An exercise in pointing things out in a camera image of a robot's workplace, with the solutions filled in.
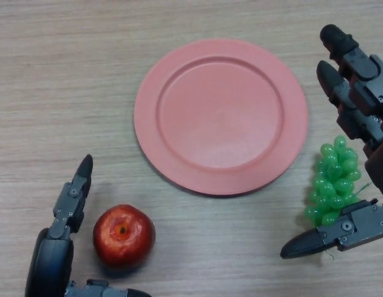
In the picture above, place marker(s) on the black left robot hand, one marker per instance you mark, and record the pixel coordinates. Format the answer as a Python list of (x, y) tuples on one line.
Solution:
[(50, 266)]

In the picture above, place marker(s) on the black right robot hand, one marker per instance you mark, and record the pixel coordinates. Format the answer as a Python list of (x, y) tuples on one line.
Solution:
[(364, 89)]

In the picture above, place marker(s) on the red apple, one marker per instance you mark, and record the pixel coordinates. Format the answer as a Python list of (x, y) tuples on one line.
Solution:
[(126, 247)]

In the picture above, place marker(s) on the pink round plate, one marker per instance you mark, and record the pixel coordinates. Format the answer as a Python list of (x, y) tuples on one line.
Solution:
[(220, 117)]

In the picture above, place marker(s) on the green grape bunch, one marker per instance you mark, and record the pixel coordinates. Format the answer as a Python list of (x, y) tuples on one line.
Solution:
[(332, 185)]

